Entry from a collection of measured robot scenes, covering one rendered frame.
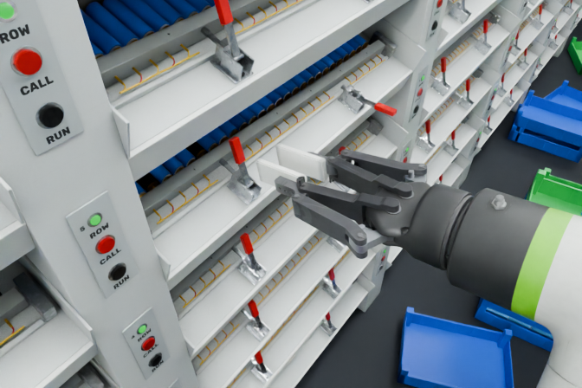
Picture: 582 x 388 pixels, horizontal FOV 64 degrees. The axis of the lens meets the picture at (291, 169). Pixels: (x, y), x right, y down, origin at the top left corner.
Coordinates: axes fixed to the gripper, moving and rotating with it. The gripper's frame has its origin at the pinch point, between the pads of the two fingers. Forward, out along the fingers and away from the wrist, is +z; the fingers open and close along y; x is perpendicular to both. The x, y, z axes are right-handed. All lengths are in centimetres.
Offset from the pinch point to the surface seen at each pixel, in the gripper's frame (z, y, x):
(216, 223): 8.7, -6.2, -7.7
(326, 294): 20, 25, -63
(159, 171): 16.1, -7.3, -1.2
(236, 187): 10.0, -0.9, -6.0
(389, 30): 12.5, 44.5, -1.2
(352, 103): 8.8, 25.8, -6.4
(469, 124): 20, 114, -62
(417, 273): 17, 68, -96
